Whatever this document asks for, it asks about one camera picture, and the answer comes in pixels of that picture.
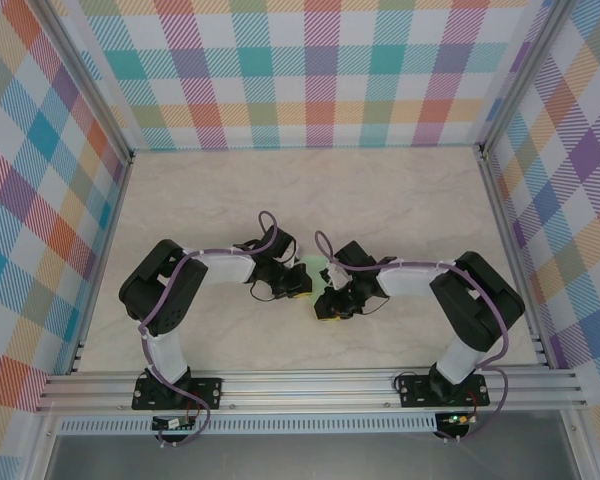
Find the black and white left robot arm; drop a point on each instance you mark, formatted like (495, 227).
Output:
(160, 290)

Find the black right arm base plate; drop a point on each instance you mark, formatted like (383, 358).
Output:
(415, 392)

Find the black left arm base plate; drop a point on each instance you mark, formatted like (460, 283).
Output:
(212, 392)

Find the light green paper sheet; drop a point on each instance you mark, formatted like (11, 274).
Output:
(314, 265)

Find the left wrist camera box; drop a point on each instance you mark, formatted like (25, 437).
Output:
(295, 259)

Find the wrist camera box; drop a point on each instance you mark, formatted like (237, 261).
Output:
(295, 259)
(331, 275)

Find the short aluminium frame post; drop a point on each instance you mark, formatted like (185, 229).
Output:
(575, 445)
(40, 450)

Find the small circuit board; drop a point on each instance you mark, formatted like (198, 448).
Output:
(172, 424)

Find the circuit board with green light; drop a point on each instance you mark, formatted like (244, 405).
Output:
(457, 419)

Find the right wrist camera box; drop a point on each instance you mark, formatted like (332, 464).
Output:
(331, 275)

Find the grey metal sheet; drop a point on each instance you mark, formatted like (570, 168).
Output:
(305, 457)

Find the aluminium mounting rail beam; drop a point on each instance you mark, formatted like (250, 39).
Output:
(305, 387)

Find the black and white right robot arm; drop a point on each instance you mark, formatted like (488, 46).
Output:
(480, 305)

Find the aluminium table edge rail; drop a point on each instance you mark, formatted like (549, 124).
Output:
(105, 250)
(504, 220)

